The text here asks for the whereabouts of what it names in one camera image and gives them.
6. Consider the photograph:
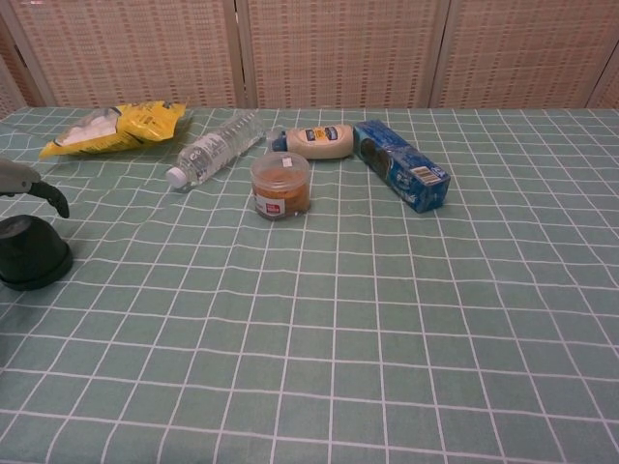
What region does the clear snack jar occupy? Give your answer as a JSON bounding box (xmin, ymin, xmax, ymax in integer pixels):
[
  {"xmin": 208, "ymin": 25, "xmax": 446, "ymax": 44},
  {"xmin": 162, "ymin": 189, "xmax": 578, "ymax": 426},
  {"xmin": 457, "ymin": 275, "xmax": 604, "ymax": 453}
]
[{"xmin": 250, "ymin": 151, "xmax": 312, "ymax": 221}]

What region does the green checked tablecloth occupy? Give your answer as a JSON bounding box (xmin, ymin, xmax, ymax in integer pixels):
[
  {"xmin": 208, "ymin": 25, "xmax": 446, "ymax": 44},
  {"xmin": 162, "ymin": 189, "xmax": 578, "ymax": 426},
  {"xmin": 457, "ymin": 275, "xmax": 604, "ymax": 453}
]
[{"xmin": 0, "ymin": 105, "xmax": 619, "ymax": 464}]

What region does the blue cookie box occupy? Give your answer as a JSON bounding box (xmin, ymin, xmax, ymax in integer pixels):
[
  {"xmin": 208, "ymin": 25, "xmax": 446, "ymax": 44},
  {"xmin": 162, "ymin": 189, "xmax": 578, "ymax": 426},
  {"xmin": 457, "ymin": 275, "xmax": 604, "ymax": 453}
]
[{"xmin": 352, "ymin": 120, "xmax": 452, "ymax": 215}]

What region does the clear plastic water bottle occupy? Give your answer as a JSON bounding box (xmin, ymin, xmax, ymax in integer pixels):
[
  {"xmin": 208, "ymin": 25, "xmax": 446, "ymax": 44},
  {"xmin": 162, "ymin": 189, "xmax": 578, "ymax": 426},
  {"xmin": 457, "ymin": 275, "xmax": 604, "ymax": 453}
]
[{"xmin": 165, "ymin": 110, "xmax": 266, "ymax": 192}]

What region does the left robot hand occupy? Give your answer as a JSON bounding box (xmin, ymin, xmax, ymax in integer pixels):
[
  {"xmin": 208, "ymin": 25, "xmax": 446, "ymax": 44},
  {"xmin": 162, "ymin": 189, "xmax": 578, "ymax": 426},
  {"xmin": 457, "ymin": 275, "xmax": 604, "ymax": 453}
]
[{"xmin": 0, "ymin": 157, "xmax": 71, "ymax": 218}]

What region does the mayonnaise squeeze bottle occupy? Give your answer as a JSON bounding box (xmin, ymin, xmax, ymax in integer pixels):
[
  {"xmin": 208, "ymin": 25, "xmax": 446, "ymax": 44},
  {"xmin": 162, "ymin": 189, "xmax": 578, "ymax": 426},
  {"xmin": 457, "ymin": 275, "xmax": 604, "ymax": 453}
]
[{"xmin": 267, "ymin": 124, "xmax": 356, "ymax": 160}]

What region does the bamboo folding screen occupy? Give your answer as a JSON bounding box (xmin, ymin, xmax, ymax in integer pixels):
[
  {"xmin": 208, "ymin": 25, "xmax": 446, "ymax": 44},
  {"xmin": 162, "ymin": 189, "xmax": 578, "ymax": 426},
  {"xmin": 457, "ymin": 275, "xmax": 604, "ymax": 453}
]
[{"xmin": 0, "ymin": 0, "xmax": 619, "ymax": 120}]

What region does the yellow snack bag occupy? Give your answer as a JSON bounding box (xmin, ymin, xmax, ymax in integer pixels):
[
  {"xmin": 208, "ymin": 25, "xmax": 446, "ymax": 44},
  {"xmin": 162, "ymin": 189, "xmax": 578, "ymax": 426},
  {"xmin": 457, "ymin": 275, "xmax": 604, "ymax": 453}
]
[{"xmin": 38, "ymin": 100, "xmax": 190, "ymax": 160}]

